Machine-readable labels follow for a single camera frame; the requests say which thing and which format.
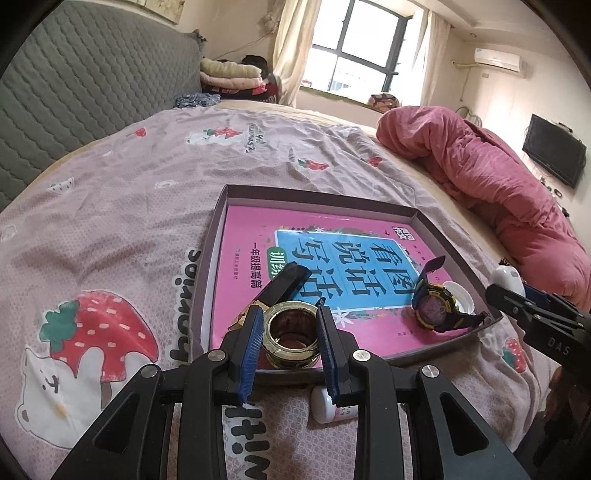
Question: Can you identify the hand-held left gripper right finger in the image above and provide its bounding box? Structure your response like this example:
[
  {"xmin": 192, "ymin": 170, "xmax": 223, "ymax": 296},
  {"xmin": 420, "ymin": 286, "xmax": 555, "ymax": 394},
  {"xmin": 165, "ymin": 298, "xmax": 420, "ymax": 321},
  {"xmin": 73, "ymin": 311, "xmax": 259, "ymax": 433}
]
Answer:
[{"xmin": 315, "ymin": 305, "xmax": 532, "ymax": 480}]

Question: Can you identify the pink quilt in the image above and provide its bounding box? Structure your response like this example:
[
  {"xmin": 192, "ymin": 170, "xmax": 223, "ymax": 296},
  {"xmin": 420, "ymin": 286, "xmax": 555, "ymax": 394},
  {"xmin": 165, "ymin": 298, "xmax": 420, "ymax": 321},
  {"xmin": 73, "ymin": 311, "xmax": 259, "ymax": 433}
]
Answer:
[{"xmin": 375, "ymin": 105, "xmax": 591, "ymax": 296}]

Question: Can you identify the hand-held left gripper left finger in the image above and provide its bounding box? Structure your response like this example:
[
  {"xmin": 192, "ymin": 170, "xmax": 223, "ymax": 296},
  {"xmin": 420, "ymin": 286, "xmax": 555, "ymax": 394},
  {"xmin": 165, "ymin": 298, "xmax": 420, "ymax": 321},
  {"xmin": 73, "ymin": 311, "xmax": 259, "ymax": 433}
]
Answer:
[{"xmin": 51, "ymin": 305, "xmax": 266, "ymax": 480}]

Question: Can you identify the stack of folded clothes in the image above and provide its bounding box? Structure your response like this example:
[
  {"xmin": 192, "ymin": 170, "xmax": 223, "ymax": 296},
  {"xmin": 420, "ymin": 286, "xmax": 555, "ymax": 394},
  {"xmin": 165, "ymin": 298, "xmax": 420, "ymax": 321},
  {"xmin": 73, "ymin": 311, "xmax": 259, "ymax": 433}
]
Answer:
[{"xmin": 199, "ymin": 58, "xmax": 266, "ymax": 93}]

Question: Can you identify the white ribbed bottle cap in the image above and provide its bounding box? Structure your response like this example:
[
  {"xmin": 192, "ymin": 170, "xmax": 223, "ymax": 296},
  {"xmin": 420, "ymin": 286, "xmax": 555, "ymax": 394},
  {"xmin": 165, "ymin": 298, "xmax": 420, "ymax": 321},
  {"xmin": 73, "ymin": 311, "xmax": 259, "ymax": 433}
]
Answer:
[{"xmin": 442, "ymin": 281, "xmax": 472, "ymax": 315}]

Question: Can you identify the strawberry printed blanket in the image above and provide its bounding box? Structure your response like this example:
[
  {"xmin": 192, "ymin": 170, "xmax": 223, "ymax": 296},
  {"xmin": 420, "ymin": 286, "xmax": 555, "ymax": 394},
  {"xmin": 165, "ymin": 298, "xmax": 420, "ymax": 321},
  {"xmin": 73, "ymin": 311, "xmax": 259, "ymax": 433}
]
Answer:
[{"xmin": 0, "ymin": 108, "xmax": 555, "ymax": 480}]

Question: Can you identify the pile of dark clothes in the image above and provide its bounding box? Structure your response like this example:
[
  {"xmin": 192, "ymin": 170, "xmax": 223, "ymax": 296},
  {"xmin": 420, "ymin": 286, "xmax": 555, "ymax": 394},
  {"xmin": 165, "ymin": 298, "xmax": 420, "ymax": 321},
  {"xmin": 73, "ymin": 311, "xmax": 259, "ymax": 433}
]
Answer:
[{"xmin": 242, "ymin": 54, "xmax": 282, "ymax": 104}]

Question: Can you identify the floral wall painting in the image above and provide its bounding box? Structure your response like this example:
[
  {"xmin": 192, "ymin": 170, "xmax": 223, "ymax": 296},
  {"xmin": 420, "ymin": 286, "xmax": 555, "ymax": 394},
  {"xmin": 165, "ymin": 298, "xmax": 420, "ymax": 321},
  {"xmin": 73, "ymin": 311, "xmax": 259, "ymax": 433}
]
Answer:
[{"xmin": 134, "ymin": 0, "xmax": 183, "ymax": 14}]

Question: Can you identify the black television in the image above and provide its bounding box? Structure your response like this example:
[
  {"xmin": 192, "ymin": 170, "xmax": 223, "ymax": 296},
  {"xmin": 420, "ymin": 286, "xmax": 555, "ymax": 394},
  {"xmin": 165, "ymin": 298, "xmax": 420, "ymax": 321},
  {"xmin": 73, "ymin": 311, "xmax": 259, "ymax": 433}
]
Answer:
[{"xmin": 522, "ymin": 113, "xmax": 588, "ymax": 189}]

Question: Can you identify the small white bottle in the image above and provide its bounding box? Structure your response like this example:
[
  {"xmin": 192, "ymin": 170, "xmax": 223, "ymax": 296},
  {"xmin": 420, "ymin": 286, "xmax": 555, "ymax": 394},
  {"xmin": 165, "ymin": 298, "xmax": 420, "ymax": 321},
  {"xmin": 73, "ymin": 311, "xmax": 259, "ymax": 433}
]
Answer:
[{"xmin": 310, "ymin": 387, "xmax": 360, "ymax": 423}]

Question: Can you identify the floral cushion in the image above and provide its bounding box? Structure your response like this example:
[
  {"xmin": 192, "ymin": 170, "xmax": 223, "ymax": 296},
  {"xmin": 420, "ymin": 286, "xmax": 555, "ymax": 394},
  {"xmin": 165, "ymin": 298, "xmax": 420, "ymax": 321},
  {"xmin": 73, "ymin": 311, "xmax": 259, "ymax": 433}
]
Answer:
[{"xmin": 368, "ymin": 93, "xmax": 400, "ymax": 112}]

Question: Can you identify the white earbuds case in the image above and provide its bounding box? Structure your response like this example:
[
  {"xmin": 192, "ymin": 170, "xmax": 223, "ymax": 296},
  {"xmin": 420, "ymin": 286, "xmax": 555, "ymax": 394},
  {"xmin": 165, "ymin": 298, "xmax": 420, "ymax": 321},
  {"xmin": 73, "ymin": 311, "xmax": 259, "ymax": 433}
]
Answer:
[{"xmin": 490, "ymin": 267, "xmax": 526, "ymax": 297}]

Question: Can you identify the grey quilted headboard cover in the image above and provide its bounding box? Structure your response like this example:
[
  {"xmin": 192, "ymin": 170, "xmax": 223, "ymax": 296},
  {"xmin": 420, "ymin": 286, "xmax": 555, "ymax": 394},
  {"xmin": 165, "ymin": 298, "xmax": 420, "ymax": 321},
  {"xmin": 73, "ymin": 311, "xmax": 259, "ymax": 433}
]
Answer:
[{"xmin": 0, "ymin": 0, "xmax": 206, "ymax": 213}]

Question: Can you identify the brown shallow cardboard tray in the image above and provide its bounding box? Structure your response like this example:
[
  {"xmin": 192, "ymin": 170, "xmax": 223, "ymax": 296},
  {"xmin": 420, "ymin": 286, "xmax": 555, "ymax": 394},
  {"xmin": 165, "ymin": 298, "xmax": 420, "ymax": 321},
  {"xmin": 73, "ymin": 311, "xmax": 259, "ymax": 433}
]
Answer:
[{"xmin": 190, "ymin": 185, "xmax": 503, "ymax": 386}]

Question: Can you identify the white air conditioner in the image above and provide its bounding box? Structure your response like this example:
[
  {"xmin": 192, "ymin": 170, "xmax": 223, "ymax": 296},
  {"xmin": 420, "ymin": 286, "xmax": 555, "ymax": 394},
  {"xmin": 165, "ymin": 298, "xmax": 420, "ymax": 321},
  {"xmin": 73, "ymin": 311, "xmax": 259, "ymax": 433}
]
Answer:
[{"xmin": 473, "ymin": 46, "xmax": 528, "ymax": 77}]

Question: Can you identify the cream curtain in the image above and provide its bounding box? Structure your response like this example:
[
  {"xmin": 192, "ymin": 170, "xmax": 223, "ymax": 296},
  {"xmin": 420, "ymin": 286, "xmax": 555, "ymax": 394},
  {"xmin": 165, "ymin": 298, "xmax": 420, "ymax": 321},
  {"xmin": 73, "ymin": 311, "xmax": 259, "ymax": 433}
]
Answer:
[
  {"xmin": 272, "ymin": 0, "xmax": 315, "ymax": 107},
  {"xmin": 418, "ymin": 9, "xmax": 451, "ymax": 109}
]

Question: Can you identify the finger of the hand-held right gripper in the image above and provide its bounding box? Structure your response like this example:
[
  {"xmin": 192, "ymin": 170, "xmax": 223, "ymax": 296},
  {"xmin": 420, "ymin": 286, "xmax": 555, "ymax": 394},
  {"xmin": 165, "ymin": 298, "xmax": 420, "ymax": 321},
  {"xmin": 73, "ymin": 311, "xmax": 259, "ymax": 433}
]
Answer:
[
  {"xmin": 485, "ymin": 284, "xmax": 578, "ymax": 333},
  {"xmin": 524, "ymin": 282, "xmax": 591, "ymax": 319}
]

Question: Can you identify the window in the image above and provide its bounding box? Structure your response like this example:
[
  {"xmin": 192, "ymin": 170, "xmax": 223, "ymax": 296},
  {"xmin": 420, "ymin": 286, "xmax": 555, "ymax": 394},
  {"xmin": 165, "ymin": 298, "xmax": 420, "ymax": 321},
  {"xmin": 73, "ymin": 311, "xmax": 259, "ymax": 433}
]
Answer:
[{"xmin": 300, "ymin": 0, "xmax": 428, "ymax": 104}]

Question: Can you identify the dark patterned cloth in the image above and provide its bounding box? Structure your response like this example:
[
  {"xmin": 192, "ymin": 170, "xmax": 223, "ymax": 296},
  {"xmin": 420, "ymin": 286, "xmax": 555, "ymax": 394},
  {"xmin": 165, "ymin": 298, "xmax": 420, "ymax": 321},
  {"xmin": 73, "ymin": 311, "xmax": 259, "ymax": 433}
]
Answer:
[{"xmin": 174, "ymin": 92, "xmax": 221, "ymax": 110}]

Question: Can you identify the pink book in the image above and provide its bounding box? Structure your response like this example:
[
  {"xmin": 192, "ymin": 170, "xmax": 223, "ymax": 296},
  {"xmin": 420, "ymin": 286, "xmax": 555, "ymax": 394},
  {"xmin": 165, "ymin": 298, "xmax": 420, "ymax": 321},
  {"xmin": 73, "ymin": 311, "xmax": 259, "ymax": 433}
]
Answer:
[{"xmin": 210, "ymin": 205, "xmax": 490, "ymax": 370}]

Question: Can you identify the black and yellow wristwatch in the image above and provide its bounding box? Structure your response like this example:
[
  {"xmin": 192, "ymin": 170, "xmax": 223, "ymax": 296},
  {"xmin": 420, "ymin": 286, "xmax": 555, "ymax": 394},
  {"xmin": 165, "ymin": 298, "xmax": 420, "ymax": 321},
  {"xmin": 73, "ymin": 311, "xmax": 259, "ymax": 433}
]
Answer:
[{"xmin": 411, "ymin": 257, "xmax": 490, "ymax": 334}]

